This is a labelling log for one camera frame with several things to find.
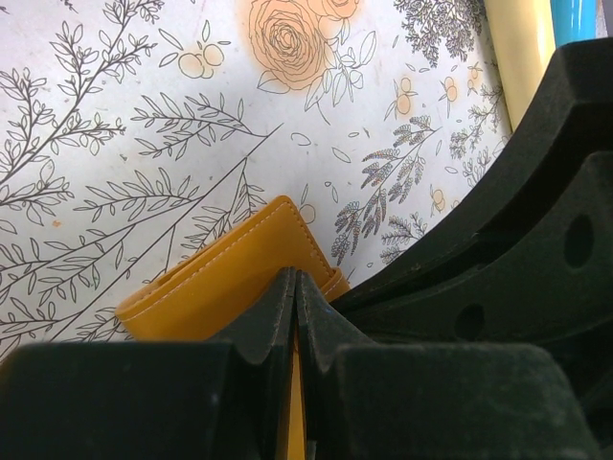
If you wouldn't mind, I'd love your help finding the tan leather card holder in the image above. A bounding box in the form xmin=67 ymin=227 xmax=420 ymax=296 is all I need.
xmin=116 ymin=196 xmax=349 ymax=459

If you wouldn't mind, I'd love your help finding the beige toy microphone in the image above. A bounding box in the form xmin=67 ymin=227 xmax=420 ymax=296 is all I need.
xmin=485 ymin=0 xmax=556 ymax=129

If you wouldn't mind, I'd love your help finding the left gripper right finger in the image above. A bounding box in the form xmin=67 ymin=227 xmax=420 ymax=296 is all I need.
xmin=295 ymin=272 xmax=599 ymax=459

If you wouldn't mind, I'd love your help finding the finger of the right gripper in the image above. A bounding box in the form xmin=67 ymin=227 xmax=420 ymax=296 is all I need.
xmin=335 ymin=38 xmax=612 ymax=459

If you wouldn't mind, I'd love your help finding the floral table mat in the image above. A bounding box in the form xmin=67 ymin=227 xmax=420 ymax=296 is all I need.
xmin=1 ymin=1 xmax=511 ymax=354

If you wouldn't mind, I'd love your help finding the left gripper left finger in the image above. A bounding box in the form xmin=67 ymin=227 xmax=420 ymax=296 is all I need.
xmin=1 ymin=268 xmax=296 ymax=459

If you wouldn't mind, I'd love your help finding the blue toy microphone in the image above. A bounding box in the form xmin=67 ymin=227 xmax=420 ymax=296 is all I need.
xmin=550 ymin=0 xmax=598 ymax=47

